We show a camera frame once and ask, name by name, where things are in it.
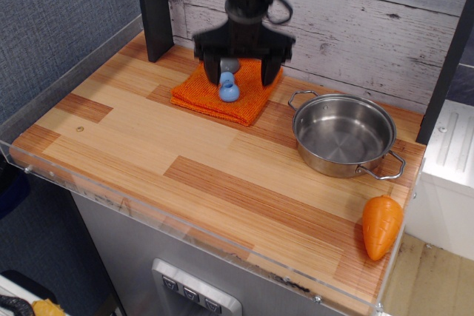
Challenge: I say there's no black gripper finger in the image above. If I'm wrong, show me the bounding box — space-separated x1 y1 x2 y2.
203 53 221 86
261 58 281 87

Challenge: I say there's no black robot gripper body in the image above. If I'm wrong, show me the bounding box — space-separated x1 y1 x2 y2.
193 19 296 61

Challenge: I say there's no blue and grey toy spoon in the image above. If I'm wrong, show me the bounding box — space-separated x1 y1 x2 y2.
218 58 240 103

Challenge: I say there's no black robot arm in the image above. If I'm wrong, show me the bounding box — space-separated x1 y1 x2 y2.
193 0 296 87

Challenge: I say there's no orange folded cloth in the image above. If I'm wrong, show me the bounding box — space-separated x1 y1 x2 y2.
170 59 283 127

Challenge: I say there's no stainless steel pot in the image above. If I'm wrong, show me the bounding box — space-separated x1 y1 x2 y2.
288 90 406 181

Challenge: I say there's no clear acrylic table guard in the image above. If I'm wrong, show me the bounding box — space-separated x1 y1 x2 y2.
0 14 427 316

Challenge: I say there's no orange plastic toy carrot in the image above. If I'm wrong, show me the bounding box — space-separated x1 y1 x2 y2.
362 195 404 261

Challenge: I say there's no silver toy appliance front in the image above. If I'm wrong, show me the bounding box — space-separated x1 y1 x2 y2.
73 195 392 315

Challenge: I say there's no white ribbed box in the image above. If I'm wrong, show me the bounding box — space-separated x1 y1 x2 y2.
405 100 473 260

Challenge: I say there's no silver dispenser button panel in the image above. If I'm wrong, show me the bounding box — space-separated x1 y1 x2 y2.
152 258 243 315

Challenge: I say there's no yellow black object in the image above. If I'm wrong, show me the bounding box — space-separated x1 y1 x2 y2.
32 299 67 316

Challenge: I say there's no dark left vertical post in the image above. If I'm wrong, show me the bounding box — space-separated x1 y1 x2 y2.
139 0 174 62

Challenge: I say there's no dark vertical post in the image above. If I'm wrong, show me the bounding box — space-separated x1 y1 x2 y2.
139 0 174 62
415 0 473 145

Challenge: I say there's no dark right vertical post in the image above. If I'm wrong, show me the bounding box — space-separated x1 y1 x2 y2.
415 0 473 145

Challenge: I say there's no black cable sleeve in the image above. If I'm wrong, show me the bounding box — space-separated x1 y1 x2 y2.
0 294 38 316

